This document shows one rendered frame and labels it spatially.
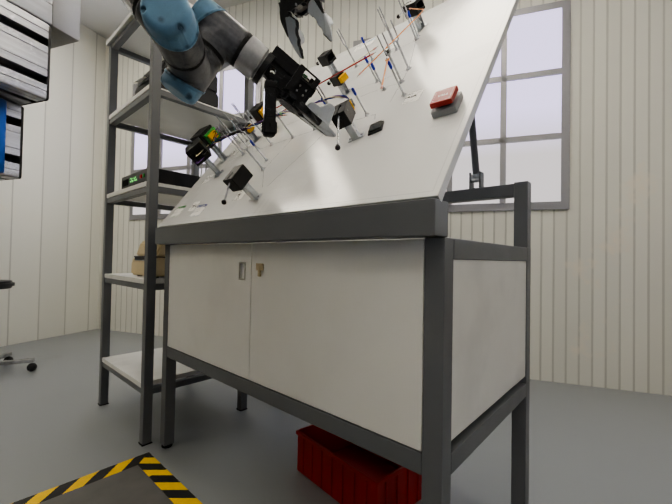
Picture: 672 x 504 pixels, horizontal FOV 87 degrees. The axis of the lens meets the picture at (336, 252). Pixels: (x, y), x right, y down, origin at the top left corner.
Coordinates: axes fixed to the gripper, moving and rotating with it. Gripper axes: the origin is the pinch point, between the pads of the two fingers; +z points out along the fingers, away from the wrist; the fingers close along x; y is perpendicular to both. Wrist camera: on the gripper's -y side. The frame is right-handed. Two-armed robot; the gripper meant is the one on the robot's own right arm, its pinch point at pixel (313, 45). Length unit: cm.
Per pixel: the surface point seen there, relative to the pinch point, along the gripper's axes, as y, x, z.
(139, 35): 57, 112, -60
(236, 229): -14, 36, 34
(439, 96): -0.7, -23.9, 21.9
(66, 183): 98, 332, -38
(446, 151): -13.9, -24.9, 31.8
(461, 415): -33, -17, 79
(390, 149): -6.4, -11.8, 28.3
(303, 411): -37, 20, 77
